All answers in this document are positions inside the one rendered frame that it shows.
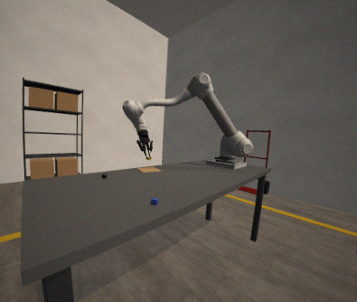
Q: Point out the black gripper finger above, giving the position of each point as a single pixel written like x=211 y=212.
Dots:
x=143 y=148
x=149 y=148

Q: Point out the tan flat mat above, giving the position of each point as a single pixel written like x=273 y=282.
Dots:
x=148 y=169

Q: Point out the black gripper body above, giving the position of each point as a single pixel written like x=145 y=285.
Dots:
x=143 y=134

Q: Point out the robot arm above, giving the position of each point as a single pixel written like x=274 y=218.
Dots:
x=232 y=141

